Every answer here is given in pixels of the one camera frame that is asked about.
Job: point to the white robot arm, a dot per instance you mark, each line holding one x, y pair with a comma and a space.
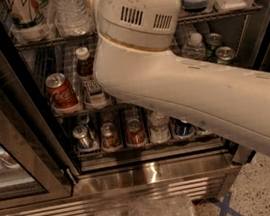
133, 62

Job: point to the red can bottom shelf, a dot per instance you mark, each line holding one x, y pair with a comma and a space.
135, 133

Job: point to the small water bottle bottom shelf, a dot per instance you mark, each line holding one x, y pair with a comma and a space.
159, 127

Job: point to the small water bottle shelf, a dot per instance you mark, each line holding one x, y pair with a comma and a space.
159, 127
194, 48

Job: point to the brown can bottom shelf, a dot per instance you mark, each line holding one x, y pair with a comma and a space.
110, 136

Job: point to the silver can bottom shelf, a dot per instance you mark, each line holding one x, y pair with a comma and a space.
81, 133

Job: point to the brown tea bottle left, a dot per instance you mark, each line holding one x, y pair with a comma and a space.
85, 73

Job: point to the small water bottle middle shelf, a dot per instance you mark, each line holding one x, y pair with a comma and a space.
194, 48

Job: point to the stainless steel fridge cabinet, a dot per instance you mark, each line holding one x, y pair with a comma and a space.
200, 165

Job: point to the clear water bottle top shelf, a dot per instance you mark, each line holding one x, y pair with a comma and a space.
72, 17

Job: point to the glass fridge door left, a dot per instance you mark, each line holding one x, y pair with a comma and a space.
28, 174

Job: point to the blue Pepsi can bottom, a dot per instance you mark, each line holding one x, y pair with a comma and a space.
182, 128

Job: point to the red Coca-Cola can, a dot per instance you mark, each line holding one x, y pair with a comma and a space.
60, 90

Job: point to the green soda can rear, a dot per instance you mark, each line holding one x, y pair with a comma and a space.
212, 42

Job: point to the green soda can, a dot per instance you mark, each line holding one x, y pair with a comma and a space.
223, 55
212, 42

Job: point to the green soda can front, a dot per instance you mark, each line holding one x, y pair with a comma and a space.
223, 55

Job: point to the blue tape cross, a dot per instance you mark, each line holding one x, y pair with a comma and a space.
223, 205

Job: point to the green white patterned can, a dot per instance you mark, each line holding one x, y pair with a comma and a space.
24, 13

